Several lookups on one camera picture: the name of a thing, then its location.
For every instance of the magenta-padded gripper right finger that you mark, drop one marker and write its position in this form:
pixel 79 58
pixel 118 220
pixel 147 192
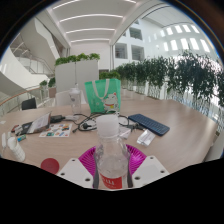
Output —
pixel 150 170

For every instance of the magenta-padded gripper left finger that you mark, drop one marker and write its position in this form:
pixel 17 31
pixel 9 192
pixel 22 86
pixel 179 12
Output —
pixel 71 170

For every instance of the red-labelled clear water bottle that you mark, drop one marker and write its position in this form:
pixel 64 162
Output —
pixel 111 160

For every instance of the flat round red coaster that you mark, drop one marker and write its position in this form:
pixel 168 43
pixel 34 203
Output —
pixel 50 165

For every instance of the clear plastic packet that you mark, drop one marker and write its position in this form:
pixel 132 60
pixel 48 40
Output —
pixel 145 137
pixel 125 132

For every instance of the colourful sticker sheet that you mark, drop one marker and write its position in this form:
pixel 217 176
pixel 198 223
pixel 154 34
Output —
pixel 56 130

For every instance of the small white charger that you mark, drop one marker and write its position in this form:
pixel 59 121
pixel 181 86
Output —
pixel 71 117

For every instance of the small black box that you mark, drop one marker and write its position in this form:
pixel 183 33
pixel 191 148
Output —
pixel 57 118

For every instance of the small teal item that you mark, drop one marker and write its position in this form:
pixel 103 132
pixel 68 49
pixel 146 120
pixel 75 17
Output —
pixel 21 137

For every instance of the black notebook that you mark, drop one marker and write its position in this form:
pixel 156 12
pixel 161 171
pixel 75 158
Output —
pixel 26 128

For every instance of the white card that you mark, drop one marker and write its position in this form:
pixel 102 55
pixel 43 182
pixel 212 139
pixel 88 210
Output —
pixel 19 129

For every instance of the small red-black device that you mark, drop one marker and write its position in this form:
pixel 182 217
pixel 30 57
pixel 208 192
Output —
pixel 14 128

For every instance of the tall clear white-capped bottle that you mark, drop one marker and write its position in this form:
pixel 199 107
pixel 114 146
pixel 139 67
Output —
pixel 75 98

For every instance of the white chair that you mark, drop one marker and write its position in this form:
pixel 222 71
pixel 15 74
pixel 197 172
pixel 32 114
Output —
pixel 63 98

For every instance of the white computer mouse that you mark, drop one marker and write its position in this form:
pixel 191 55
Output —
pixel 3 140

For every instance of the black chair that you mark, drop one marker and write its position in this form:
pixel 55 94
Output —
pixel 29 104

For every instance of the green tote bag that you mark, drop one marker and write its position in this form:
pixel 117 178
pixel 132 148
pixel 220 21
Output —
pixel 101 96

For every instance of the glass planters with green plants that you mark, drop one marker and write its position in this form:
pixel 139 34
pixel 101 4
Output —
pixel 46 85

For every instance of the row of green hedge plants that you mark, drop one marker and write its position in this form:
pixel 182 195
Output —
pixel 166 76

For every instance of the white cabinet with plants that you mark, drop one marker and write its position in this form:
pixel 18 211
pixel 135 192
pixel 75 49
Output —
pixel 76 75

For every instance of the ceiling strip lights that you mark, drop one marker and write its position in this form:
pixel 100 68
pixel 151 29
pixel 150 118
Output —
pixel 91 30

